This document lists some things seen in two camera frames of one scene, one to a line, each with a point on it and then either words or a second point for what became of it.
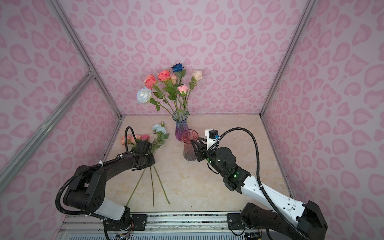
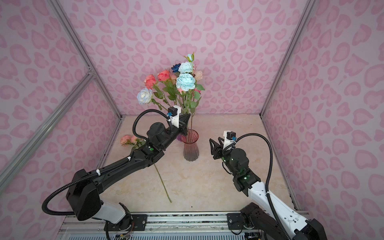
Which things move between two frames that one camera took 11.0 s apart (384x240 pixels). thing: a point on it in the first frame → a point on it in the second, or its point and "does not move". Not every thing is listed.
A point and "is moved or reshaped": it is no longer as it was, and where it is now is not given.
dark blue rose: [178, 69] does not move
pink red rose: [150, 82] does not move
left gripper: [152, 161] → [182, 126]
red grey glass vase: [190, 154] does not move
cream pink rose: [196, 75] does not move
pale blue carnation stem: [160, 131] is moved or reshaped
